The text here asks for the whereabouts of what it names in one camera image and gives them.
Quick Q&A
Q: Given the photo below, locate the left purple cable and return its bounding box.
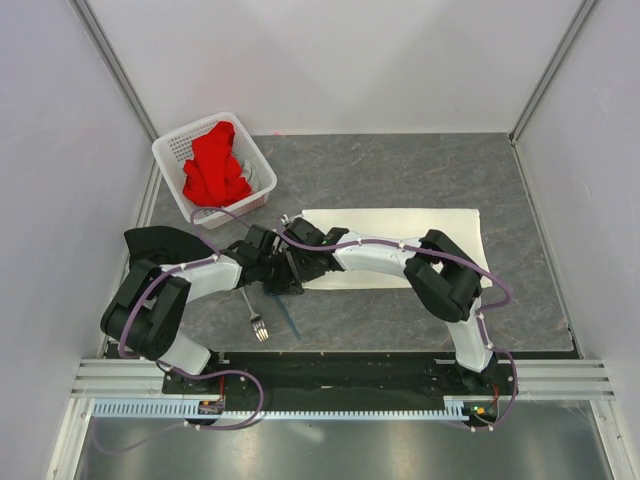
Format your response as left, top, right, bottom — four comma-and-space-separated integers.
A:
92, 207, 286, 456

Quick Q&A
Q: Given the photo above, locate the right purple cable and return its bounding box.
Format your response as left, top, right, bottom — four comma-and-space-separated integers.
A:
277, 217, 521, 436

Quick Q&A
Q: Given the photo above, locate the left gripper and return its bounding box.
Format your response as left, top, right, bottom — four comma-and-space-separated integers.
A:
257, 248, 303, 296

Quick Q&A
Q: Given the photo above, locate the silver metal fork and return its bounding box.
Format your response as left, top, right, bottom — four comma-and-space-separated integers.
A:
240, 287, 269, 342

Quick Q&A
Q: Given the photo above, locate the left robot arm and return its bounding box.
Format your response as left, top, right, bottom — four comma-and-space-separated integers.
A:
100, 225, 304, 393

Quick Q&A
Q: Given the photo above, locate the red cloth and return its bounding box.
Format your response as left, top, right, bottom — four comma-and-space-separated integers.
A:
182, 121, 252, 207

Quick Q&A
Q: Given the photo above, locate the grey cloth in basket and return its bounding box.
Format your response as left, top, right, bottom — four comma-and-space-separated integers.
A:
238, 158, 254, 185

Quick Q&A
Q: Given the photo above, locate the slotted cable duct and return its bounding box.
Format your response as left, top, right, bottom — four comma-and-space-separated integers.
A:
92, 397, 471, 421

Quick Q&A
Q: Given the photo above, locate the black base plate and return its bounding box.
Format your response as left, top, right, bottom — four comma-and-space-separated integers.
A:
162, 352, 513, 412

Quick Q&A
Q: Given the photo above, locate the white plastic basket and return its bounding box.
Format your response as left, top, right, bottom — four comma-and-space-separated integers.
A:
152, 112, 277, 229

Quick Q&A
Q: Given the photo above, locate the purple cable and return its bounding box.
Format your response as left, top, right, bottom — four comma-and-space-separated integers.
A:
92, 207, 286, 456
277, 217, 521, 436

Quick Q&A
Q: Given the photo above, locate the white cloth napkin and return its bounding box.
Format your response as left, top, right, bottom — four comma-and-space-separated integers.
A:
302, 208, 489, 290

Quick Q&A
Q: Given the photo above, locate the black cloth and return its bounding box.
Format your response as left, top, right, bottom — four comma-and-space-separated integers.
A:
124, 226, 214, 267

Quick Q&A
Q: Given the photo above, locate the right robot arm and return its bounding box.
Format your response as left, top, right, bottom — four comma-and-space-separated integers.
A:
281, 218, 497, 394

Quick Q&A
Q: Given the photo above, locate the blue plastic spoon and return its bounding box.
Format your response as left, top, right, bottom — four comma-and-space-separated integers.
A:
263, 287, 302, 342

